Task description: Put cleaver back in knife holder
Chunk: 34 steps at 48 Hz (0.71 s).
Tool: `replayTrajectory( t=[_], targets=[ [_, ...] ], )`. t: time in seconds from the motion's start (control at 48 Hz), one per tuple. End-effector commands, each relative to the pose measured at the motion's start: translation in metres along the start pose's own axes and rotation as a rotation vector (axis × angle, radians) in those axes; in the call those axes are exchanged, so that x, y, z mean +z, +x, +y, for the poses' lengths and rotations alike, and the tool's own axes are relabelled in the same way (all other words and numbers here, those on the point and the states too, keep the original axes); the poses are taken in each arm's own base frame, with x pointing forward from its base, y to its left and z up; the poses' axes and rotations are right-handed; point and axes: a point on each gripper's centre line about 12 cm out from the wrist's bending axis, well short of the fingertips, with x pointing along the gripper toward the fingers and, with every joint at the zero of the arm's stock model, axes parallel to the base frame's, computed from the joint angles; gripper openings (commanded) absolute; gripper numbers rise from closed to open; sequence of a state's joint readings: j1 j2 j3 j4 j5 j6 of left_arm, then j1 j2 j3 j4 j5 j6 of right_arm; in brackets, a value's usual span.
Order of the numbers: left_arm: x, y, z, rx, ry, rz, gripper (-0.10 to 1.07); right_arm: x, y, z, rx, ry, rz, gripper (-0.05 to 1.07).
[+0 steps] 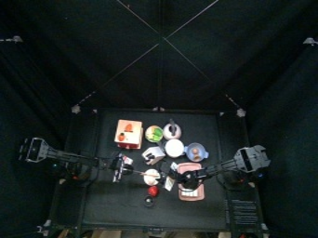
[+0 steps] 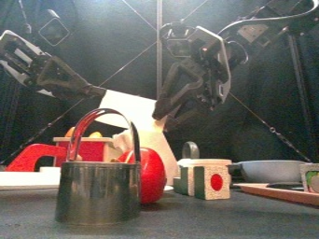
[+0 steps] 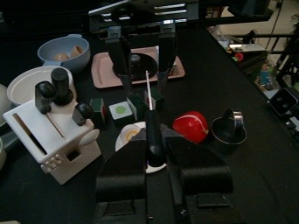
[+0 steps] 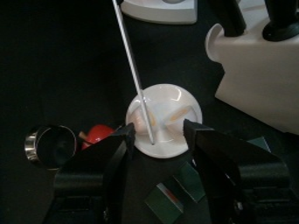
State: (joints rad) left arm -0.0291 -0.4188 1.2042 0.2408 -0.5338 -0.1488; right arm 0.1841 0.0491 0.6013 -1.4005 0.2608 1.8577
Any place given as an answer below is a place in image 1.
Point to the pink toy stove tray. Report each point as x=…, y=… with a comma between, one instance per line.
x=191, y=195

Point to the white toy knife holder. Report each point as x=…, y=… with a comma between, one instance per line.
x=154, y=154

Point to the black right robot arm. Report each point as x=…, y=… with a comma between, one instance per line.
x=243, y=159

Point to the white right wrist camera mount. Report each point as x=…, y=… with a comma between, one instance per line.
x=169, y=183

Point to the white red toy slice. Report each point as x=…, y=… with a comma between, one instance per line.
x=127, y=159

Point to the grey frame corner bracket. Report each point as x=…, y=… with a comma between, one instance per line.
x=241, y=112
x=75, y=108
x=310, y=41
x=15, y=39

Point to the white round plate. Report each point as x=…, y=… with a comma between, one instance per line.
x=150, y=181

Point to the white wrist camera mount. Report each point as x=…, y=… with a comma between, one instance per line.
x=116, y=178
x=169, y=183

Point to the brown toy egg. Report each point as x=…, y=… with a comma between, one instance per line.
x=195, y=152

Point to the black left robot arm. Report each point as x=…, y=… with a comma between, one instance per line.
x=62, y=154

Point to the red toy tomato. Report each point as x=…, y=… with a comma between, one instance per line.
x=152, y=191

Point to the small black round cup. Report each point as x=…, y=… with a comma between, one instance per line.
x=148, y=201

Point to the grey frame middle bracket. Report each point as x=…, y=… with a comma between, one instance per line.
x=158, y=108

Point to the blue toy bowl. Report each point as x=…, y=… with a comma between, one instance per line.
x=202, y=148

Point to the orange cardboard box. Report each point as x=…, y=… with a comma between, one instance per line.
x=128, y=134

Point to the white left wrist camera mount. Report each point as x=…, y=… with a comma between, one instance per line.
x=116, y=178

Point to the bowl with green vegetables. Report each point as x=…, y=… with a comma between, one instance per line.
x=154, y=134

